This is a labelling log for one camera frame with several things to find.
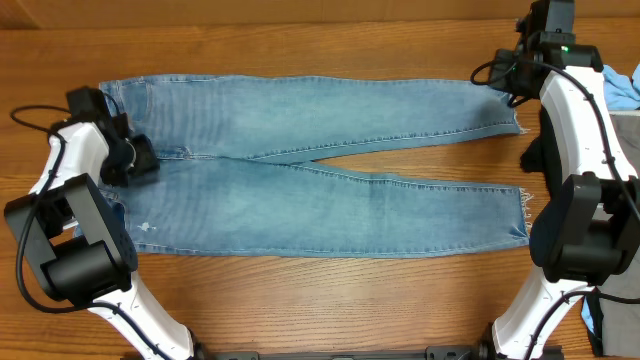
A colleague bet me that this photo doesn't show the light blue denim jeans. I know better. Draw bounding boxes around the light blue denim jeans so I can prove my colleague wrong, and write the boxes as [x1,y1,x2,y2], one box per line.
[100,75,529,258]

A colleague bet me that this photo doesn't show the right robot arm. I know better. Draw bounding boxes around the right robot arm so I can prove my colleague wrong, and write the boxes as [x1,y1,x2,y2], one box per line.
[426,0,639,359]

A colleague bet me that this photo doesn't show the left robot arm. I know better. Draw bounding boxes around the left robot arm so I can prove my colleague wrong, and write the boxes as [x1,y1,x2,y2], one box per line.
[4,87,208,359]

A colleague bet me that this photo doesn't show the black garment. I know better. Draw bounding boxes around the black garment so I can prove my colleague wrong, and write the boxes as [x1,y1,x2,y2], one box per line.
[520,107,563,198]

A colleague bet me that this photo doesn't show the light blue cloth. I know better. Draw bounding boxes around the light blue cloth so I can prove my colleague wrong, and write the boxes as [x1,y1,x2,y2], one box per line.
[602,65,640,111]

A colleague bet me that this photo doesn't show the grey trousers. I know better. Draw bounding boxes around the grey trousers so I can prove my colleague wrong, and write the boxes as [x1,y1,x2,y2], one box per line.
[597,112,640,359]

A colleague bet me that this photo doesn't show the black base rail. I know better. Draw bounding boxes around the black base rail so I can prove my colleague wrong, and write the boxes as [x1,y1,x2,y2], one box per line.
[207,346,498,360]

